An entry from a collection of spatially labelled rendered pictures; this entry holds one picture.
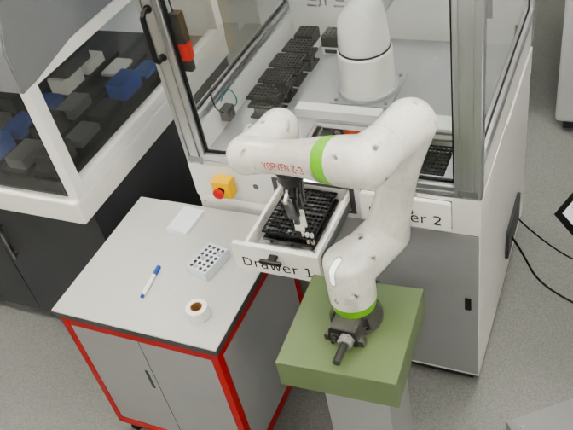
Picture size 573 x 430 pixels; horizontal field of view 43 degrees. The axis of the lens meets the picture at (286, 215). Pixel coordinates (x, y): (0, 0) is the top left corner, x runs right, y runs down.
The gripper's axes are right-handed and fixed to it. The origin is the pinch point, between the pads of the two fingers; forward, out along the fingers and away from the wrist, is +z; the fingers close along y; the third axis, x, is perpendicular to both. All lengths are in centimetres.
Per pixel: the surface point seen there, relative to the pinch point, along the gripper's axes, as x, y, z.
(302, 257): 4.1, 10.9, 4.1
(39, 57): -84, -11, -46
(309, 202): -4.9, -17.8, 9.6
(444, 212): 39.8, -18.4, 7.0
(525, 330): 63, -49, 97
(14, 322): -163, -1, 96
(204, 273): -31.1, 13.5, 16.3
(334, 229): 7.7, -6.9, 9.0
